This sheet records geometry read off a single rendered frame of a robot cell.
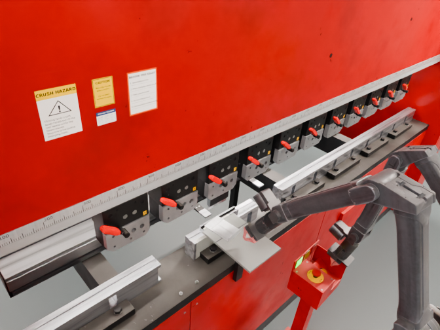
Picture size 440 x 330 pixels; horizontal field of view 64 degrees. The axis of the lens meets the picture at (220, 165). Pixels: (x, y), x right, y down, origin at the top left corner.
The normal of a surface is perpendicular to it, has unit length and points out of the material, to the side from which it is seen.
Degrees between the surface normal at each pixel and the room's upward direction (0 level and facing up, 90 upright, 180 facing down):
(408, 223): 102
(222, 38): 90
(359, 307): 0
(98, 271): 0
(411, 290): 92
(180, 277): 0
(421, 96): 90
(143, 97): 90
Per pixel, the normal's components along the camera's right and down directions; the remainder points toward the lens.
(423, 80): -0.73, 0.33
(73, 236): 0.07, -0.83
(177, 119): 0.69, 0.44
